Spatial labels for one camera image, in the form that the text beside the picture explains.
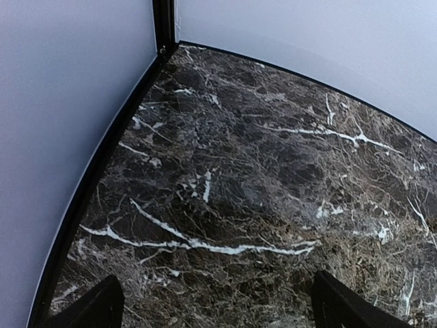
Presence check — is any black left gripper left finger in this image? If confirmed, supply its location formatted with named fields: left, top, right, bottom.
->
left=43, top=275, right=124, bottom=328

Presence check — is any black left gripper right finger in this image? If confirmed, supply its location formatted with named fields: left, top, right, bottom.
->
left=311, top=270, right=411, bottom=328

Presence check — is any black corner frame post left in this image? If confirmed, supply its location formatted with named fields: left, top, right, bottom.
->
left=152, top=0, right=176, bottom=57

